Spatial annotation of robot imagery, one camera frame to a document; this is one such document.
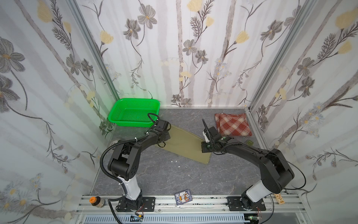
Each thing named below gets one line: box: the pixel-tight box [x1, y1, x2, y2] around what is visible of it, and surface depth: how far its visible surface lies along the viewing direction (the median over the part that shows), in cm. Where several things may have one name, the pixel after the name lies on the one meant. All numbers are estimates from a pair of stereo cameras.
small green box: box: [246, 140, 255, 146], surface depth 100 cm
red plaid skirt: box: [214, 112, 253, 136], surface depth 107 cm
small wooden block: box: [274, 193, 286, 205], surface depth 77 cm
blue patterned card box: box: [174, 189, 193, 206], surface depth 76 cm
